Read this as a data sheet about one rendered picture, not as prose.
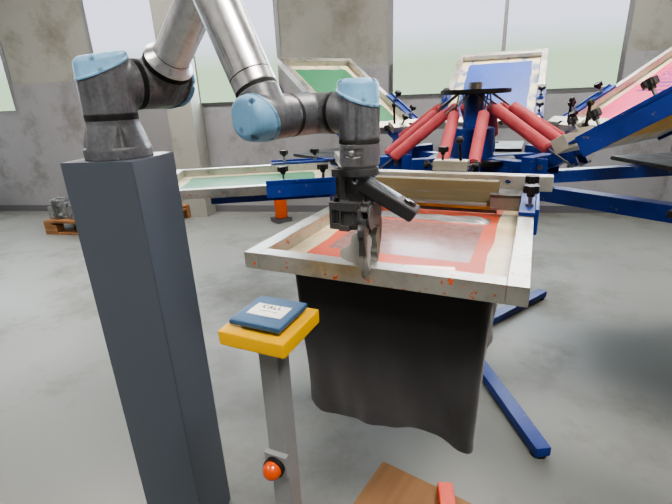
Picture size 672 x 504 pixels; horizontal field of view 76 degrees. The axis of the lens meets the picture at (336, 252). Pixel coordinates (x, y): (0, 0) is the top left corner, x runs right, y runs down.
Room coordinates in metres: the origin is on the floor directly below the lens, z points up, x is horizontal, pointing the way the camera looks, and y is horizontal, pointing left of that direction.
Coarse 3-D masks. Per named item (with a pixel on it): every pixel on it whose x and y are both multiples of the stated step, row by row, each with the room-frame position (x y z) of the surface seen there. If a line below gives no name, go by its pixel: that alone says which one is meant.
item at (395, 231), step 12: (384, 228) 1.16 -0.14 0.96; (396, 228) 1.15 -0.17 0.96; (408, 228) 1.15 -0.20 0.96; (336, 240) 1.07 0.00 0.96; (348, 240) 1.06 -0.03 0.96; (384, 240) 1.05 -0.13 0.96; (396, 240) 1.05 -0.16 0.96; (312, 252) 0.98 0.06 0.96; (324, 252) 0.98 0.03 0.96; (336, 252) 0.97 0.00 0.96; (384, 252) 0.96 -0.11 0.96
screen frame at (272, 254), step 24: (312, 216) 1.19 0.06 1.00; (528, 216) 1.10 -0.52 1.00; (288, 240) 1.01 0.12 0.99; (528, 240) 0.91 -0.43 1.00; (264, 264) 0.88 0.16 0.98; (288, 264) 0.85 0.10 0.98; (312, 264) 0.83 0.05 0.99; (336, 264) 0.81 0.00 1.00; (384, 264) 0.79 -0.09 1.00; (528, 264) 0.76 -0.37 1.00; (408, 288) 0.75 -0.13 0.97; (432, 288) 0.73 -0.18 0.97; (456, 288) 0.71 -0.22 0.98; (480, 288) 0.69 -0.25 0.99; (504, 288) 0.67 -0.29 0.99; (528, 288) 0.66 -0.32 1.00
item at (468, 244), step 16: (432, 224) 1.18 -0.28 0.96; (448, 224) 1.17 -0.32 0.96; (464, 224) 1.17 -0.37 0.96; (496, 224) 1.16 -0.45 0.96; (416, 240) 1.04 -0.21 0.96; (432, 240) 1.03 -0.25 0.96; (448, 240) 1.03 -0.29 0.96; (464, 240) 1.03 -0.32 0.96; (480, 240) 1.02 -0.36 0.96; (400, 256) 0.93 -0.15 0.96; (416, 256) 0.92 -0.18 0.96; (432, 256) 0.92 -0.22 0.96; (448, 256) 0.92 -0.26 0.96; (464, 256) 0.91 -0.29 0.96; (480, 256) 0.91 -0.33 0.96; (480, 272) 0.82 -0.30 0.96
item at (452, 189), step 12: (384, 180) 1.39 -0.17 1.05; (396, 180) 1.37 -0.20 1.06; (408, 180) 1.35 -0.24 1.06; (420, 180) 1.34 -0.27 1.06; (432, 180) 1.32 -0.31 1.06; (444, 180) 1.31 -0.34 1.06; (456, 180) 1.29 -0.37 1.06; (468, 180) 1.28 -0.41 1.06; (480, 180) 1.27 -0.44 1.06; (492, 180) 1.26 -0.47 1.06; (408, 192) 1.35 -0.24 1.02; (420, 192) 1.34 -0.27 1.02; (432, 192) 1.32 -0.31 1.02; (444, 192) 1.31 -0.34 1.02; (456, 192) 1.29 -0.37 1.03; (468, 192) 1.28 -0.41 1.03; (480, 192) 1.26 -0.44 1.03; (492, 192) 1.25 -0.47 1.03
